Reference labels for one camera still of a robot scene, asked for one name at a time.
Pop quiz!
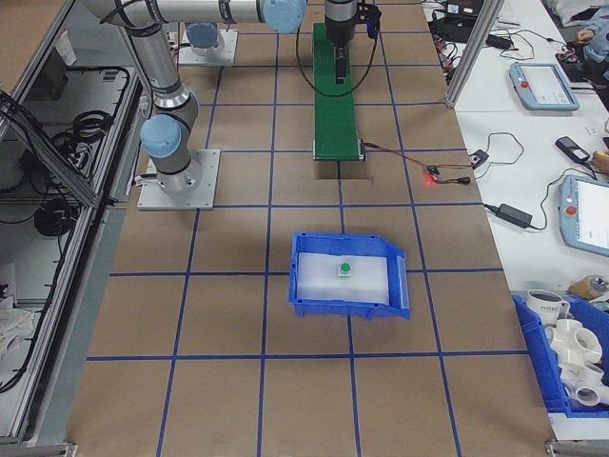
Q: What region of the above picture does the large blue parts bin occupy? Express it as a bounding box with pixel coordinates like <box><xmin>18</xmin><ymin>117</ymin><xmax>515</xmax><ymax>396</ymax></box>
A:
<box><xmin>512</xmin><ymin>290</ymin><xmax>609</xmax><ymax>421</ymax></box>

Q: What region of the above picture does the black box in frame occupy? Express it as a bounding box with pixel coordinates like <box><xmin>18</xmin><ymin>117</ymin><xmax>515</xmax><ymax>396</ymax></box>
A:
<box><xmin>36</xmin><ymin>29</ymin><xmax>78</xmax><ymax>102</ymax></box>

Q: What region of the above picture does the white mug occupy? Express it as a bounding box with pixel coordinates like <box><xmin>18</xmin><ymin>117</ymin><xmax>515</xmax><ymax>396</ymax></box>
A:
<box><xmin>525</xmin><ymin>288</ymin><xmax>571</xmax><ymax>329</ymax></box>

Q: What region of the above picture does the aluminium camera post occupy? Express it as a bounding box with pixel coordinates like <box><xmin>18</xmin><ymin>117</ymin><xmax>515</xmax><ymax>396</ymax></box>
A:
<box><xmin>444</xmin><ymin>0</ymin><xmax>504</xmax><ymax>109</ymax></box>

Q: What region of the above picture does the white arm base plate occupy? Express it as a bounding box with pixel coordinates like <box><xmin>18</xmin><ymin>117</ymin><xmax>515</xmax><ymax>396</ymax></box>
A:
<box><xmin>176</xmin><ymin>29</ymin><xmax>239</xmax><ymax>67</ymax></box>
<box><xmin>136</xmin><ymin>148</ymin><xmax>223</xmax><ymax>211</ymax></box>

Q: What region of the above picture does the white foam liner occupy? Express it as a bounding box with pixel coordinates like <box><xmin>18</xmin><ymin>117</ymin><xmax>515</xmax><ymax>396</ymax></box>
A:
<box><xmin>295</xmin><ymin>250</ymin><xmax>392</xmax><ymax>302</ymax></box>

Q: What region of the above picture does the V-shaped metal bar frame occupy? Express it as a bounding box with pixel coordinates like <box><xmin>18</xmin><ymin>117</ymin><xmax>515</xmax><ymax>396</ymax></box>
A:
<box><xmin>0</xmin><ymin>0</ymin><xmax>144</xmax><ymax>447</ymax></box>

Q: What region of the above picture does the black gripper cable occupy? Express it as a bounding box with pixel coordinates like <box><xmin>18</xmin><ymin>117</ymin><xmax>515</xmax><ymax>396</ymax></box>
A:
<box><xmin>294</xmin><ymin>18</ymin><xmax>382</xmax><ymax>99</ymax></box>

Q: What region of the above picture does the white crumpled cloth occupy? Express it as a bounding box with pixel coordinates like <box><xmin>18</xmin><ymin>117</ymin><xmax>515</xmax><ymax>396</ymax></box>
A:
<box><xmin>0</xmin><ymin>264</ymin><xmax>38</xmax><ymax>366</ymax></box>

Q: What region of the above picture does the blue sleeved forearm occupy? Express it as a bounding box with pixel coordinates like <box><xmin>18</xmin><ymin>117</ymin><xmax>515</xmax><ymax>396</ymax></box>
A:
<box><xmin>584</xmin><ymin>7</ymin><xmax>609</xmax><ymax>63</ymax></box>

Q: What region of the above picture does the white PVC pipe fitting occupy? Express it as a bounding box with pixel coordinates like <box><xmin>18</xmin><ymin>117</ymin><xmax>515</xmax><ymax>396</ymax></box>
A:
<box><xmin>557</xmin><ymin>360</ymin><xmax>609</xmax><ymax>413</ymax></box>
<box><xmin>543</xmin><ymin>317</ymin><xmax>604</xmax><ymax>368</ymax></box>

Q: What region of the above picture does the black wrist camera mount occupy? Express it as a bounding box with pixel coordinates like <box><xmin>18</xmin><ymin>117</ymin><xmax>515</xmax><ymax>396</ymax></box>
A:
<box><xmin>357</xmin><ymin>1</ymin><xmax>383</xmax><ymax>40</ymax></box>

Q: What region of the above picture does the black electronic device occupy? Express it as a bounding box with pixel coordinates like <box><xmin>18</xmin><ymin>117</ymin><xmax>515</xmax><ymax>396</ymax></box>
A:
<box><xmin>430</xmin><ymin>0</ymin><xmax>481</xmax><ymax>47</ymax></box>

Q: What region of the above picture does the black handheld device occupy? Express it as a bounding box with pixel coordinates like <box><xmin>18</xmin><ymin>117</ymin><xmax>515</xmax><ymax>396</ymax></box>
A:
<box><xmin>555</xmin><ymin>135</ymin><xmax>594</xmax><ymax>164</ymax></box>

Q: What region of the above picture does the red black conveyor wire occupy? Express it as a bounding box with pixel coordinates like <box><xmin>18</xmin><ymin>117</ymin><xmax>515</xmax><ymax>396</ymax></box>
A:
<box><xmin>362</xmin><ymin>140</ymin><xmax>429</xmax><ymax>170</ymax></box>

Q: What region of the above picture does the blue plastic bin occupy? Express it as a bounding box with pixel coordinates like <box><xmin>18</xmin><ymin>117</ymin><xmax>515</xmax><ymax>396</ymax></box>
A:
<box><xmin>284</xmin><ymin>231</ymin><xmax>413</xmax><ymax>321</ymax></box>

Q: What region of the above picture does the grey blue teach pendant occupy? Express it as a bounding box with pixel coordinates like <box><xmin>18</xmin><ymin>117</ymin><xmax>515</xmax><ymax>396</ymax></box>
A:
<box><xmin>554</xmin><ymin>173</ymin><xmax>609</xmax><ymax>262</ymax></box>
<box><xmin>508</xmin><ymin>61</ymin><xmax>580</xmax><ymax>113</ymax></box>

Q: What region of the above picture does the green conveyor belt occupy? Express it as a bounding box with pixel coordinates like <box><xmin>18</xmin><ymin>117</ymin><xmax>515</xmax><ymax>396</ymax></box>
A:
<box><xmin>311</xmin><ymin>22</ymin><xmax>366</xmax><ymax>164</ymax></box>

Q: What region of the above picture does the black coiled cable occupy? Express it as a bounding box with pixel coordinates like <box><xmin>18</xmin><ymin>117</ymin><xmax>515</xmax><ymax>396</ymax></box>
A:
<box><xmin>49</xmin><ymin>109</ymin><xmax>104</xmax><ymax>158</ymax></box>
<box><xmin>35</xmin><ymin>197</ymin><xmax>72</xmax><ymax>239</ymax></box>

